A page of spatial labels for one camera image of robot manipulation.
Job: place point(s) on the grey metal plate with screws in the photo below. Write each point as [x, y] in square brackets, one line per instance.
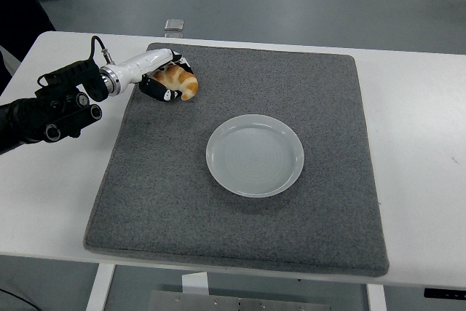
[236, 302]

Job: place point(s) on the white round plate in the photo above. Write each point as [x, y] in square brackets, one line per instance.
[255, 156]

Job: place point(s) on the white table column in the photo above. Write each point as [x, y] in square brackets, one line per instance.
[194, 283]

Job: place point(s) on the grey felt mat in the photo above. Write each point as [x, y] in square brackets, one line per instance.
[174, 198]

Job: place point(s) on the small clear plastic box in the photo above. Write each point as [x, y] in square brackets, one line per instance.
[174, 24]

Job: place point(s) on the black table control box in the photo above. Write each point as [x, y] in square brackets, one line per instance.
[446, 293]

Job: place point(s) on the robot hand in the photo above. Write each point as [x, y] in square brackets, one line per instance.
[145, 61]

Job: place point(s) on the golden croissant bread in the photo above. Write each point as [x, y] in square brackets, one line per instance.
[182, 79]

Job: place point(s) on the white table leg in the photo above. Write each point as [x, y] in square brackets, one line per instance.
[376, 298]
[100, 289]

